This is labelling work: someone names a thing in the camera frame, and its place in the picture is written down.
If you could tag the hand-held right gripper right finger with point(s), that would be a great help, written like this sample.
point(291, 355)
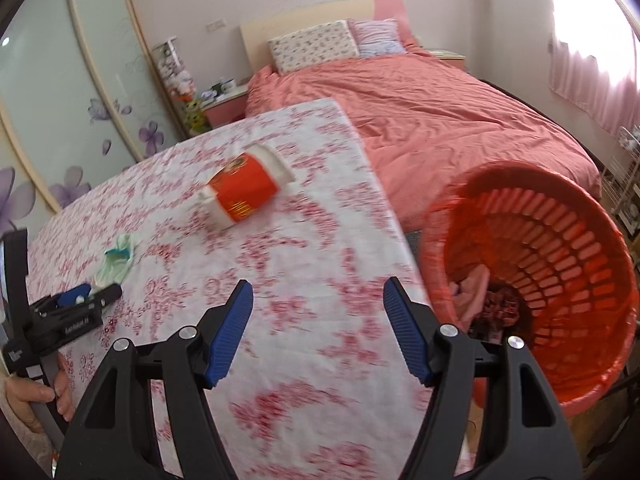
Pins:
point(409, 335)

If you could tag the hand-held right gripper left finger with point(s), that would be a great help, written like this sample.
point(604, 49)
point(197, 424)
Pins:
point(227, 332)

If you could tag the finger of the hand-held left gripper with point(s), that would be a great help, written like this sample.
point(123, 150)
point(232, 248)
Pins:
point(72, 296)
point(107, 294)

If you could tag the pale green face mask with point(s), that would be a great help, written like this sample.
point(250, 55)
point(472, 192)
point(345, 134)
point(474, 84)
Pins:
point(117, 260)

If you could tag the red checked cloth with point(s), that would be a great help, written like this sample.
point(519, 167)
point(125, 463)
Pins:
point(500, 310)

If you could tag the red paper cup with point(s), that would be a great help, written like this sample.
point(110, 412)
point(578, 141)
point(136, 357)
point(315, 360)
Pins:
point(245, 185)

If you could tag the red plastic laundry basket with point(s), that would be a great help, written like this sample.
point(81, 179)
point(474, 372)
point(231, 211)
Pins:
point(565, 285)

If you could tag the person's left hand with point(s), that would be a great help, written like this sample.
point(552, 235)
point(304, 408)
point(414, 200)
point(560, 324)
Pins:
point(30, 395)

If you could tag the pink cloth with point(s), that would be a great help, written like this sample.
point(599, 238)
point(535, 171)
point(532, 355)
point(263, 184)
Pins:
point(470, 295)

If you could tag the pink floral tablecloth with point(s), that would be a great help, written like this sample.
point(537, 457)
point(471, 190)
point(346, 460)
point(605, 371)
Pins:
point(300, 260)

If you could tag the wardrobe with flower glass doors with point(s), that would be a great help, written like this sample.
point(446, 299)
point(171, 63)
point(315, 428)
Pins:
point(65, 85)

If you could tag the bed with salmon cover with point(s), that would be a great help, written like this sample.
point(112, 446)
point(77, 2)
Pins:
point(450, 120)

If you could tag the pink nightstand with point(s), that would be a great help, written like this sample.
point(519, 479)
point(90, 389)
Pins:
point(222, 107)

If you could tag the clear tube of plush toys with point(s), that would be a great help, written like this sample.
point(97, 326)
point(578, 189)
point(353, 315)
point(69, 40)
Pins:
point(177, 85)

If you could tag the pale nightstand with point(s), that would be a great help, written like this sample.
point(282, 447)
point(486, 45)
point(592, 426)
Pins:
point(450, 57)

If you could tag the pink striped pillow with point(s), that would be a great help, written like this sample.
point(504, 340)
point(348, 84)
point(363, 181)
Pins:
point(377, 37)

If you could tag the white floral pillow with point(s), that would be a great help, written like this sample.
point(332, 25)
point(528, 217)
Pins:
point(312, 45)

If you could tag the wooden headboard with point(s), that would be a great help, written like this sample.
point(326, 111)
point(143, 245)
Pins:
point(300, 15)

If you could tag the pink curtain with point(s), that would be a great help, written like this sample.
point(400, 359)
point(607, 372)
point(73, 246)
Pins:
point(600, 60)

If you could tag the white wall socket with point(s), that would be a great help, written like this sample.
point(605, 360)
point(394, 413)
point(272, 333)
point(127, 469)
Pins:
point(216, 24)

